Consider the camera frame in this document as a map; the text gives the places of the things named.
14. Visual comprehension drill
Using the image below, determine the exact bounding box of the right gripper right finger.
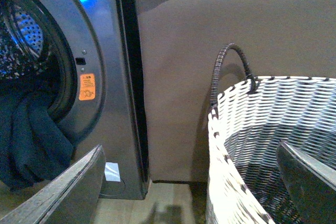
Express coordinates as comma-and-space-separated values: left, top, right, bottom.
276, 141, 335, 223

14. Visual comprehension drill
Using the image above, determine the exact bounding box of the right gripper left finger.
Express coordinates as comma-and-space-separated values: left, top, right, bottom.
1, 144, 106, 223

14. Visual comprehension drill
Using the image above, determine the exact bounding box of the dark blue knit garment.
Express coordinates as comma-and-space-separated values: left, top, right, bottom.
1, 92, 73, 191

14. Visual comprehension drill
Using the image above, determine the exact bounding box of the grey front-load washing machine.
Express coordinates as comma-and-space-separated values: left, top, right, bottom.
1, 0, 148, 200

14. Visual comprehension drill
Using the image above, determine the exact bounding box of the white label sticker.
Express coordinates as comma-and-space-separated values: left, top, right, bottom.
104, 162, 121, 182

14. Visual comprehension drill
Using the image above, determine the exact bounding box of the white woven laundry basket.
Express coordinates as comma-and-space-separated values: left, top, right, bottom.
206, 43, 335, 223

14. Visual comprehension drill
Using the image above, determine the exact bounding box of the orange warning sticker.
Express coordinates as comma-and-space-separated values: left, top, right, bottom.
79, 73, 96, 101

